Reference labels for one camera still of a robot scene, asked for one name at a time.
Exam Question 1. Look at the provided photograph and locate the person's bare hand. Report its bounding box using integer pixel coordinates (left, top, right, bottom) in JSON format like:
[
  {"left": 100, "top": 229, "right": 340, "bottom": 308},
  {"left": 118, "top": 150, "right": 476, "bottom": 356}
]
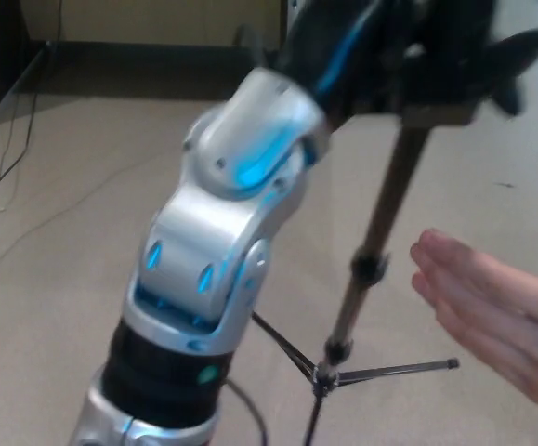
[{"left": 409, "top": 228, "right": 538, "bottom": 415}]

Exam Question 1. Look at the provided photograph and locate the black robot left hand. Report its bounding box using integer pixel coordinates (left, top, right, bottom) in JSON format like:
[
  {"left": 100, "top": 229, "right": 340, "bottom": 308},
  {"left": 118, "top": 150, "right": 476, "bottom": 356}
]
[{"left": 268, "top": 0, "right": 538, "bottom": 129}]

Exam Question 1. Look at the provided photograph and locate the black tripod with phone holder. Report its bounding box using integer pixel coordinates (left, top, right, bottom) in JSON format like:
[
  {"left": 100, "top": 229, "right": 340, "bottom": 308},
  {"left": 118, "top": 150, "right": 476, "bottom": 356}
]
[{"left": 248, "top": 102, "right": 479, "bottom": 446}]

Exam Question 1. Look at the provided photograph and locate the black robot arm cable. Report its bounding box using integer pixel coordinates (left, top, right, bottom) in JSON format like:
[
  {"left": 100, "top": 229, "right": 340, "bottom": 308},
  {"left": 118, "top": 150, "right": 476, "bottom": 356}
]
[{"left": 223, "top": 379, "right": 270, "bottom": 446}]

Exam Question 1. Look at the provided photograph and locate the thin grey floor cable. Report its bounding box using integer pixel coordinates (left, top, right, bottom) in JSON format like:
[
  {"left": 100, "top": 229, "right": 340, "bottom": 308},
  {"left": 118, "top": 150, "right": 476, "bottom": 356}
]
[{"left": 0, "top": 152, "right": 154, "bottom": 282}]

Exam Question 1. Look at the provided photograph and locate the thin black floor cable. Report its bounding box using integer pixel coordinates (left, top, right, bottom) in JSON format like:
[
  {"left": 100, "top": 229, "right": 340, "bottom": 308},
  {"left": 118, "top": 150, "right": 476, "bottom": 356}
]
[{"left": 0, "top": 91, "right": 38, "bottom": 216}]

